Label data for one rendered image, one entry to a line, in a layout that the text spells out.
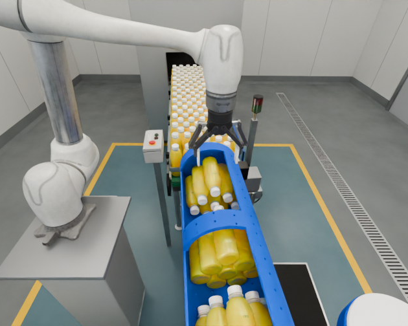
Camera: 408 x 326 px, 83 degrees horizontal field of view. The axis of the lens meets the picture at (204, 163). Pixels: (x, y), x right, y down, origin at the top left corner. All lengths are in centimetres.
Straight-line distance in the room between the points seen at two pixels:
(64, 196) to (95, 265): 27
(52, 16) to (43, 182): 52
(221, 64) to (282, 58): 500
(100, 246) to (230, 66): 79
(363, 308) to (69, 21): 113
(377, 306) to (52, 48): 129
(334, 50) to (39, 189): 570
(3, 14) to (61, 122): 40
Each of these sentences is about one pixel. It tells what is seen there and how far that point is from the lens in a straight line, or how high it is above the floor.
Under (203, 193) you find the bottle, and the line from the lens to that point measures 96.
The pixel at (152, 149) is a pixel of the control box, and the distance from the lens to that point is 128.
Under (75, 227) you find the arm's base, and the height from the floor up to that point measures 104.
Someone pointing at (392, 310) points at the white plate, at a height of 104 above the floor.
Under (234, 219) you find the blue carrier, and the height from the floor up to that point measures 123.
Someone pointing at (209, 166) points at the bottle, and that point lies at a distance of 99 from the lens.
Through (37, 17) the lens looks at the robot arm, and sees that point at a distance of 72.
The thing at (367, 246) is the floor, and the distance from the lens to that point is 258.
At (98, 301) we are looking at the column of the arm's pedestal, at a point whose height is 56.
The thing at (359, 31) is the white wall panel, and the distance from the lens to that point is 609.
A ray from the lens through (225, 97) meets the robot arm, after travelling 65.
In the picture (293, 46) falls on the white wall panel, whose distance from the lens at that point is 561.
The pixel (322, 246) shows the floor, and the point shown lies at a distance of 238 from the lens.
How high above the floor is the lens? 182
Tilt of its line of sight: 39 degrees down
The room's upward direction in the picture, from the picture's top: 1 degrees clockwise
